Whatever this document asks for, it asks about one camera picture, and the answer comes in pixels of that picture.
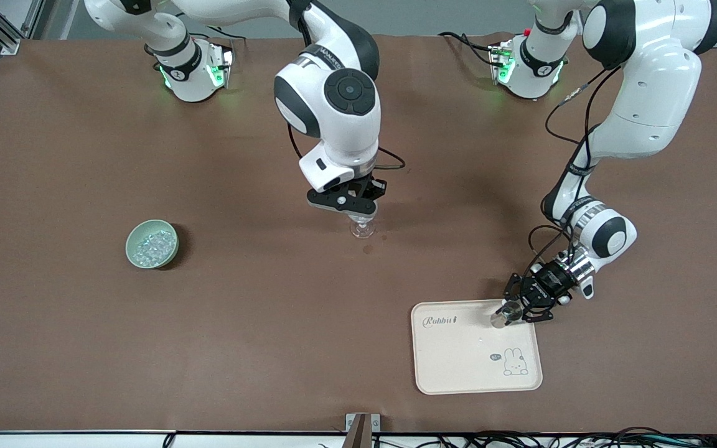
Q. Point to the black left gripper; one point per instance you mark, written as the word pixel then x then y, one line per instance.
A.
pixel 548 282

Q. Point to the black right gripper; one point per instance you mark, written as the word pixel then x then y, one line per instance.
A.
pixel 372 188

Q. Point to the steel double jigger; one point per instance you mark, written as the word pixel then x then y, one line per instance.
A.
pixel 508 313

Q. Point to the clear ice cubes pile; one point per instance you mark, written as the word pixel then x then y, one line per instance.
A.
pixel 153 246

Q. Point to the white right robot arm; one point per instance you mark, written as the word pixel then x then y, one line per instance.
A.
pixel 346 124

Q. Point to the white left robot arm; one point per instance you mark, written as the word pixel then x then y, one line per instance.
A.
pixel 651 93

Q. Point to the clear wine glass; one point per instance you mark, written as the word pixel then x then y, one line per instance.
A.
pixel 362 229

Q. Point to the cream rabbit print tray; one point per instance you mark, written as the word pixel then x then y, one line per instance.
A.
pixel 458 354

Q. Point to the brown table cover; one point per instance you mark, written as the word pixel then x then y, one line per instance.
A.
pixel 271 342

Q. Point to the pale green bowl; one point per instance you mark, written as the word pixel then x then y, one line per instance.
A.
pixel 132 249

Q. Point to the grey metal bracket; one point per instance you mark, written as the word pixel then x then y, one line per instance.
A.
pixel 350 420

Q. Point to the brown camera pole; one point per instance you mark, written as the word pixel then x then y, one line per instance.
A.
pixel 358 435

